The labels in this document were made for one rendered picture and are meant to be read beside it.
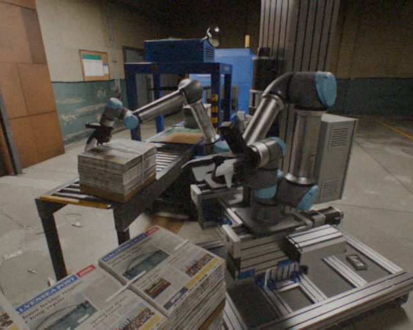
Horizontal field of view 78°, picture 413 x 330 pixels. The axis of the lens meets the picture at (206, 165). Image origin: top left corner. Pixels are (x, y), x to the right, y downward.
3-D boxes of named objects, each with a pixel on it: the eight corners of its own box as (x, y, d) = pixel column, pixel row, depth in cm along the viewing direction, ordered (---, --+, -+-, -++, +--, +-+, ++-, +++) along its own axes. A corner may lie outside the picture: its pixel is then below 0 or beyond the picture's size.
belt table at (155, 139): (202, 154, 252) (202, 144, 248) (143, 149, 268) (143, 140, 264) (218, 137, 315) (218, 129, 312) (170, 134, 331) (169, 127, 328)
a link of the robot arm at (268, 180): (252, 185, 92) (254, 156, 89) (280, 194, 85) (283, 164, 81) (239, 192, 87) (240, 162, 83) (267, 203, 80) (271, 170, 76)
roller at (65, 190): (131, 206, 145) (127, 204, 141) (63, 196, 157) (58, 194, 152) (134, 198, 147) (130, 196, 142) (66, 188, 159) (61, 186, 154)
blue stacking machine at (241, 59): (255, 155, 476) (264, 32, 406) (190, 150, 508) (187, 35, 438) (261, 137, 613) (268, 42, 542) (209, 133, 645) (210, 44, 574)
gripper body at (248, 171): (235, 188, 64) (261, 176, 72) (233, 156, 62) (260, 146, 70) (213, 184, 69) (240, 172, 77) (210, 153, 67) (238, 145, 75)
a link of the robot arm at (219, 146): (217, 168, 153) (217, 146, 149) (210, 161, 165) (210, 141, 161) (235, 165, 157) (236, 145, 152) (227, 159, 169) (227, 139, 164)
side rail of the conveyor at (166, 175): (124, 232, 132) (121, 211, 128) (115, 230, 133) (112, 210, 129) (198, 156, 254) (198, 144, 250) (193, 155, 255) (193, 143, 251)
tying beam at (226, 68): (219, 74, 223) (219, 61, 220) (124, 74, 247) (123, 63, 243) (232, 74, 285) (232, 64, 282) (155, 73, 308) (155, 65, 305)
